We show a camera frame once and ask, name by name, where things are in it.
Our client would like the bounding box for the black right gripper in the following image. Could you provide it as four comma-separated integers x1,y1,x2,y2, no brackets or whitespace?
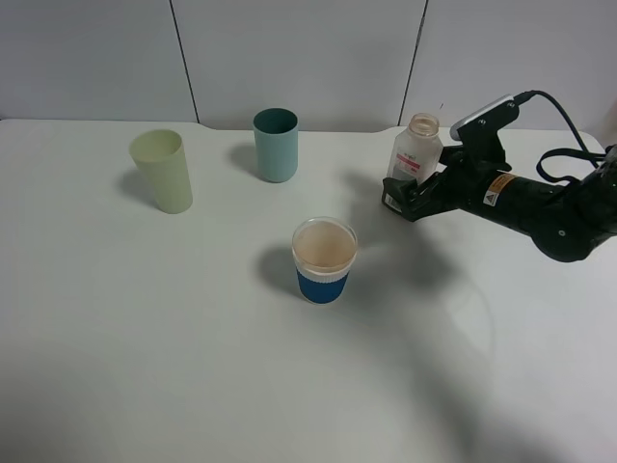
382,146,519,222

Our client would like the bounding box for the clear plastic drink bottle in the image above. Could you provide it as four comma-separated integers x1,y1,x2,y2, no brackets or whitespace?
387,113,443,185

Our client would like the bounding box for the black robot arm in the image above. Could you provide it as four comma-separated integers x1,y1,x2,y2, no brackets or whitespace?
383,146,616,262

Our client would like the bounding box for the glass cup with blue sleeve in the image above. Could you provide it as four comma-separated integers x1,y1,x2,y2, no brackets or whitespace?
291,217,358,304

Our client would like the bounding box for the teal plastic cup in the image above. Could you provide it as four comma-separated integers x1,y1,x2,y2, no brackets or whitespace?
253,108,298,183

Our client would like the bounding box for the light green plastic cup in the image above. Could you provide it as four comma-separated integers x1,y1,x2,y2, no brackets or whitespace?
129,129,193,214

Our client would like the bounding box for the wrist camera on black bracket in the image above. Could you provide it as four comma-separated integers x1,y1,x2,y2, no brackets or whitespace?
449,95,520,171

